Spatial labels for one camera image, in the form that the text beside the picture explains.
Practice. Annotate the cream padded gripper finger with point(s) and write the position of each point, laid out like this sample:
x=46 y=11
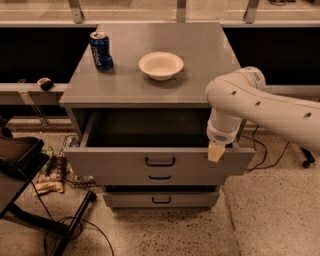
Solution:
x=215 y=151

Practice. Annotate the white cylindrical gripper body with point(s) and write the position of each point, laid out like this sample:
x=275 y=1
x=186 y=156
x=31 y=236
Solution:
x=219 y=135

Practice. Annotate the grey top drawer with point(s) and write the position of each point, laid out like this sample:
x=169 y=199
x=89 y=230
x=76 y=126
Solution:
x=159 y=143

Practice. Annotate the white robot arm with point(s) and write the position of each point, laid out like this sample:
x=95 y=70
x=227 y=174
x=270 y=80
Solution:
x=239 y=96

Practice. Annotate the grey drawer cabinet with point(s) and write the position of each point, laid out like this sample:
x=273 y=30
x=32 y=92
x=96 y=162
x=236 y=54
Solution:
x=206 y=54

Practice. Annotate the grey bottom drawer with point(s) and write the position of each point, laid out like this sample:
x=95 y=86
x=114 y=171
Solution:
x=161 y=200

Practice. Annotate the white paper bowl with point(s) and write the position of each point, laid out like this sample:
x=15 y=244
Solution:
x=161 y=66

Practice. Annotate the black caster wheel leg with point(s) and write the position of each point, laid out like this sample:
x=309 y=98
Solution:
x=309 y=158

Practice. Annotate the blue pepsi can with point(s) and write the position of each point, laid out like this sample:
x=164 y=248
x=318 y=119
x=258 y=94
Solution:
x=99 y=44

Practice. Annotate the small black round object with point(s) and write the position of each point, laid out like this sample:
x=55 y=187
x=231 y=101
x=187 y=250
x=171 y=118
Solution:
x=45 y=83

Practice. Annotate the black table with legs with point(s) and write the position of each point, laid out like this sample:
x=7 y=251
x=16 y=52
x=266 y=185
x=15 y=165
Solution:
x=12 y=188

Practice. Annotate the dark tray on table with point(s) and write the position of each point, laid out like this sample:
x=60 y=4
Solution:
x=17 y=153

